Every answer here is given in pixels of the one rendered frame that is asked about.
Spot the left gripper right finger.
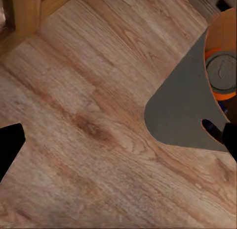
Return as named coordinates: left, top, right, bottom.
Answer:
left=222, top=123, right=237, bottom=162

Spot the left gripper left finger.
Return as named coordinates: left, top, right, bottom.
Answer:
left=0, top=123, right=25, bottom=181

